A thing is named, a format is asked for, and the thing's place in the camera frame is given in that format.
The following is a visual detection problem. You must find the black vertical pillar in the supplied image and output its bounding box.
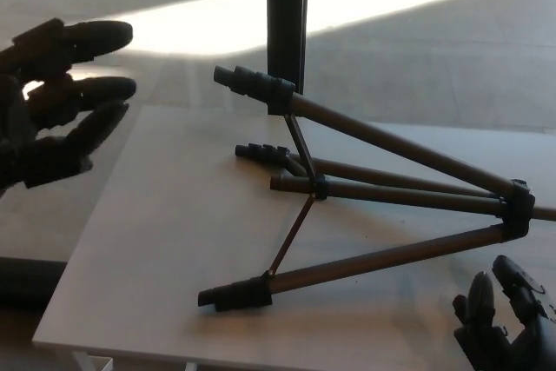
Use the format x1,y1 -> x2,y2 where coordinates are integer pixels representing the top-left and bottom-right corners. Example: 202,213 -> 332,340
265,0 -> 311,96

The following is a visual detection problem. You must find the bronze tripod with black fittings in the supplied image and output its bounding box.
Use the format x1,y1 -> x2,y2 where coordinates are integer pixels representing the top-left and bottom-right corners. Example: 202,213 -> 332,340
197,64 -> 556,314

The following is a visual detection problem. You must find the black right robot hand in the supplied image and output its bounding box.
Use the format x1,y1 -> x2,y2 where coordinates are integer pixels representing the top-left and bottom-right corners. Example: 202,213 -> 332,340
451,254 -> 556,371

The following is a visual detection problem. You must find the white table frame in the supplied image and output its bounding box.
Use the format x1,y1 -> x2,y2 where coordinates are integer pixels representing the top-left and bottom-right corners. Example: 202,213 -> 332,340
70,349 -> 116,371

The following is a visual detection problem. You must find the dark floor mat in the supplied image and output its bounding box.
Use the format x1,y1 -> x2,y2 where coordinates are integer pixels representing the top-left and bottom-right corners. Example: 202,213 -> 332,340
0,256 -> 69,309

